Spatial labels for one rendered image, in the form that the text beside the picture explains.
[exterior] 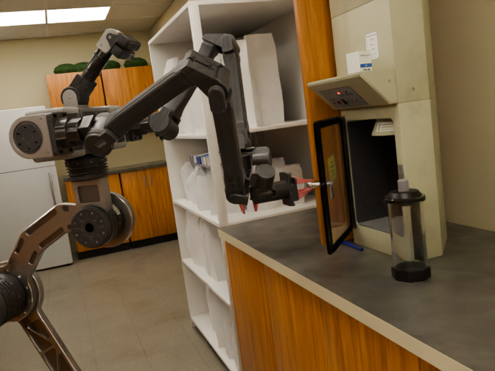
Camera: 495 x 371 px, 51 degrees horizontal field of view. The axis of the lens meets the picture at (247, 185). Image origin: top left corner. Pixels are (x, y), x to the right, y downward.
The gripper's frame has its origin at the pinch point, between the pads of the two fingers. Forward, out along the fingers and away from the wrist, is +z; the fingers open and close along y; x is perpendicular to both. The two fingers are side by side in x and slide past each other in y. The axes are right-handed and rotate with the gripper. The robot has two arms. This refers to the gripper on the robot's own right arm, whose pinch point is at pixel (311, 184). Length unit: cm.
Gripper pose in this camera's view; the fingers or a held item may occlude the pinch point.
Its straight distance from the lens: 164.0
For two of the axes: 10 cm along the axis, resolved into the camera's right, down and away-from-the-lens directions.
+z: 9.3, -1.7, 3.3
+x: -3.4, -0.8, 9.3
